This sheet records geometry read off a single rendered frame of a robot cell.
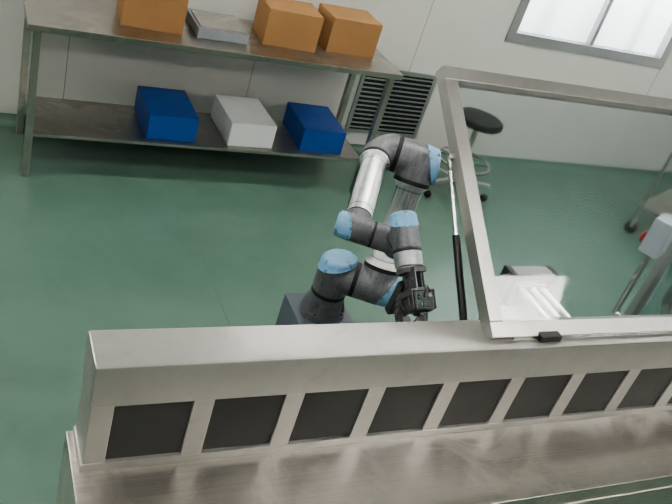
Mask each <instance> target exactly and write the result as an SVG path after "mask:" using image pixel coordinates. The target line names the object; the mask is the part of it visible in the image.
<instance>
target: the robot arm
mask: <svg viewBox="0 0 672 504"><path fill-rule="evenodd" d="M440 162H441V151H440V150H439V149H438V148H436V147H433V146H431V145H429V144H425V143H422V142H419V141H416V140H413V139H410V138H407V137H404V136H401V135H398V134H392V133H390V134H384V135H381V136H378V137H376V138H374V139H373V140H371V141H370V142H368V144H367V145H366V146H365V147H364V148H363V150H362V152H361V154H360V157H359V165H360V169H359V172H358V175H357V178H356V182H355V185H354V188H353V191H352V195H351V198H350V201H349V205H348V208H347V211H343V210H342V211H340V212H339V215H338V218H337V221H336V224H335V227H334V230H333V233H334V235H335V236H337V237H339V238H342V239H344V240H346V241H351V242H354V243H357V244H360V245H363V246H366V247H369V248H372V249H374V250H373V253H372V255H371V256H369V257H367V258H366V259H365V262H364V263H361V262H358V258H357V256H356V255H355V254H353V253H352V252H350V251H348V250H344V249H331V250H328V251H326V252H325V253H324V254H323V255H322V257H321V259H320V261H319V263H318V268H317V271H316V274H315V277H314V280H313V283H312V286H311V288H310V289H309V291H308V292H307V293H306V294H305V295H304V297H303V298H302V300H301V303H300V307H299V308H300V311H301V313H302V315H303V316H304V317H305V318H306V319H308V320H309V321H311V322H313V323H315V324H339V323H340V322H341V321H342V320H343V317H344V313H345V304H344V298H345V296H350V297H353V298H356V299H359V300H362V301H365V302H368V303H371V304H372V305H377V306H381V307H385V310H386V312H387V314H388V315H390V314H394V317H395V321H396V322H412V320H411V316H410V315H409V314H413V315H414V316H417V317H416V318H415V319H414V320H413V322H416V321H427V320H428V312H431V311H433V310H434V309H436V308H437V305H436V297H435V289H434V288H429V286H428V285H427V286H428V287H425V286H426V285H425V280H424V272H426V271H427V270H426V266H423V258H422V249H421V241H420V233H419V223H418V219H417V214H416V213H415V211H416V208H417V205H418V202H419V199H420V196H421V194H422V193H423V192H425V191H427V190H428V188H429V185H431V186H432V185H435V183H436V180H437V177H438V173H439V168H440ZM387 170H388V171H391V172H394V173H395V174H394V177H393V180H394V182H395V184H396V185H395V189H394V192H393V195H392V197H391V200H390V203H389V206H388V209H387V212H386V215H385V218H384V221H383V223H380V222H377V221H374V220H372V216H373V213H374V209H375V205H376V202H377V198H378V194H379V190H380V187H381V183H382V179H383V176H384V173H385V172H386V171H387ZM402 277H403V281H401V279H402ZM433 295H434V298H433ZM434 303H435V304H434Z"/></svg>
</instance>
